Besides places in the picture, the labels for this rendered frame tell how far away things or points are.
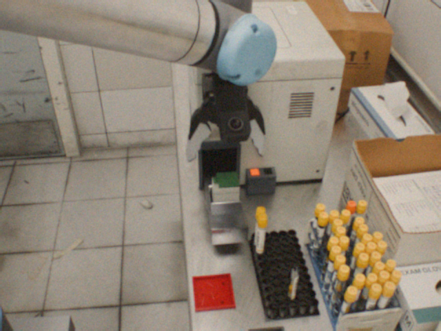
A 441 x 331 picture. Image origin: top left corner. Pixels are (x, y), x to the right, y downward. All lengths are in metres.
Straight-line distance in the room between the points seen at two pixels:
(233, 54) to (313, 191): 0.57
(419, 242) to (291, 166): 0.33
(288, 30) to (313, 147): 0.24
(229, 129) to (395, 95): 0.61
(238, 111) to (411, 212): 0.40
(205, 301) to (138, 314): 1.05
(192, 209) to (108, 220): 1.26
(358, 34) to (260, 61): 0.80
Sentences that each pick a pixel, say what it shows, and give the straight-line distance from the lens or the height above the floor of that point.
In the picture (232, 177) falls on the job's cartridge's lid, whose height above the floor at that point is 0.98.
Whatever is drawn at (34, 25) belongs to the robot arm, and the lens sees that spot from 0.40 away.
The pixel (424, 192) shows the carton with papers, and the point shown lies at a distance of 0.99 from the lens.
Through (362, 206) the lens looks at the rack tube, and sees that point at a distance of 0.84.
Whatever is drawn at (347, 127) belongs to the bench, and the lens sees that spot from 1.22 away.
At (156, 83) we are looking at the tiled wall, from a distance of 2.36.
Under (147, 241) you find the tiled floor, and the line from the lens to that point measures 2.07.
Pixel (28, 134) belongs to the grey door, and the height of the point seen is 0.16.
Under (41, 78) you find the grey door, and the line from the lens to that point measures 2.33.
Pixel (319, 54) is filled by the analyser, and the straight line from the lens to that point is 0.87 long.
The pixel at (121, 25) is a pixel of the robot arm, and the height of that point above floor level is 1.39.
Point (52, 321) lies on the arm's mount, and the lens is 0.79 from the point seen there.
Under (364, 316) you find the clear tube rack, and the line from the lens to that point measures 0.76.
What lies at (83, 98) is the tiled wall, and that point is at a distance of 2.43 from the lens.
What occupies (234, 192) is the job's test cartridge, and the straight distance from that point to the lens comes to 0.86.
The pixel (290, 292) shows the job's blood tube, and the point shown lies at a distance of 0.78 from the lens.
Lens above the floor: 1.56
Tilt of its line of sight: 40 degrees down
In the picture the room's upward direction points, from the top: straight up
